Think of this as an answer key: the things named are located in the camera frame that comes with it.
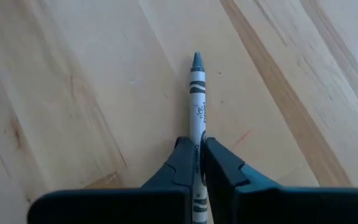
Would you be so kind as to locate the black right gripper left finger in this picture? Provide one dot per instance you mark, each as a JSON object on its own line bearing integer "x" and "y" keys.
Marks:
{"x": 154, "y": 205}

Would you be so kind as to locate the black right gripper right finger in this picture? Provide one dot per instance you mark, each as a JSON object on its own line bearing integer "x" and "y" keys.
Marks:
{"x": 259, "y": 205}

